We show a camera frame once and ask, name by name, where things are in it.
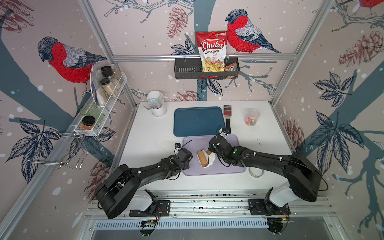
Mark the white dough lump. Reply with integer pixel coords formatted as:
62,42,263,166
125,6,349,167
201,152,216,168

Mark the lilac silicone mat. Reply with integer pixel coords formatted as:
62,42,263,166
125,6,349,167
183,136,245,176

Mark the wooden rolling pin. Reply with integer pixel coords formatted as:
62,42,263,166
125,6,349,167
197,150,216,168

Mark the metal ring cutter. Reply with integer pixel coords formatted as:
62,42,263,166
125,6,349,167
248,168,264,178

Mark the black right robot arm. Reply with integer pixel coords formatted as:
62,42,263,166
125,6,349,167
208,128,323,207

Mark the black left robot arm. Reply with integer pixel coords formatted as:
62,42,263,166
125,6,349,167
95,148,193,219

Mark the clear cup with candies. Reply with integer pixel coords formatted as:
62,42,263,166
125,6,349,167
245,109,260,127

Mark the teal plastic tray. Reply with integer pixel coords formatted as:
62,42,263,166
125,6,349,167
174,107,226,137

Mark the white utensil holder cup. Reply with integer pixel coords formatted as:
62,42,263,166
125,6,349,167
144,91,167,117

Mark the small dark snack packet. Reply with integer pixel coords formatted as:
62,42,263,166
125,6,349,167
225,62,238,72

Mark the teal paper carton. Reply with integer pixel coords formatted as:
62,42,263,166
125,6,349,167
148,95,163,109

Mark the red Chuba chips bag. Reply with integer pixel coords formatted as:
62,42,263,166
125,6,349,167
195,32,227,72

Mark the short brown powder jar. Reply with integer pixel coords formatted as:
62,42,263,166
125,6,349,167
80,115,96,130

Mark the black lid spice jar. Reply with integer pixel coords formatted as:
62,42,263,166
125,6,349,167
100,78,118,98
101,66,121,90

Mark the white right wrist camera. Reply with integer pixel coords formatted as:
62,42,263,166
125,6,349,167
219,128,231,138

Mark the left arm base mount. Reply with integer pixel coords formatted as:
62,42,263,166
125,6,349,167
125,189,171,236

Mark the black wire wall basket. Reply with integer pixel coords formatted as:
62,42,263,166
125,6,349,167
174,58,240,80

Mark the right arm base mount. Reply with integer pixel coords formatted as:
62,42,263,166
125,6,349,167
248,188,291,234

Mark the clear acrylic wall shelf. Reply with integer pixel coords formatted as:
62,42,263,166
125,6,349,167
75,61,127,137

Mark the wire wall rack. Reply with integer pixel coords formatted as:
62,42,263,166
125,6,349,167
27,133,89,170

